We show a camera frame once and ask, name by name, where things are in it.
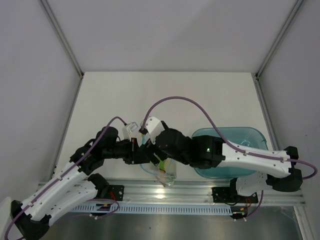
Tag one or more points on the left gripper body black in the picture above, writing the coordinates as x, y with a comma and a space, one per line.
126, 150

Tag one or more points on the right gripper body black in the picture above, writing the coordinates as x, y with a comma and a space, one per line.
185, 160

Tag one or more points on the green cucumber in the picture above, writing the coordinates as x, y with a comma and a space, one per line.
164, 165

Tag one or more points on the clear zip top bag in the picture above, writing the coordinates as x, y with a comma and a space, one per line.
166, 178

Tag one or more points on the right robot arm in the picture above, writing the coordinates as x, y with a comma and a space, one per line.
272, 169

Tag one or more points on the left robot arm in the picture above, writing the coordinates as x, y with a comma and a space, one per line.
77, 182

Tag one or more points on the teal plastic tray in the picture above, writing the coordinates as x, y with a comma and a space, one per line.
244, 136

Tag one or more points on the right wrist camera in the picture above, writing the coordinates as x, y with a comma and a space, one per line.
153, 127

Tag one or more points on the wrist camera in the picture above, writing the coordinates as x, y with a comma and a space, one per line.
130, 130
153, 127

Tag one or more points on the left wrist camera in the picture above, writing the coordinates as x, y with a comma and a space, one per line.
130, 130

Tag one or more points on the aluminium rail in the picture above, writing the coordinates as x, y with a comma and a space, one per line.
199, 192

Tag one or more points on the white slotted cable duct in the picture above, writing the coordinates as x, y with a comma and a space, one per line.
162, 209

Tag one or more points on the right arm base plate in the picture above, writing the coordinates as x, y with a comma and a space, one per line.
226, 196

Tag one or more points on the left frame post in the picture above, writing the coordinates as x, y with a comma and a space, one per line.
47, 9

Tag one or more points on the frame post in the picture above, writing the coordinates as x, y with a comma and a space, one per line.
47, 9
284, 29

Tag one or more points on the right frame post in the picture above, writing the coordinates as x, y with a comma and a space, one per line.
284, 29

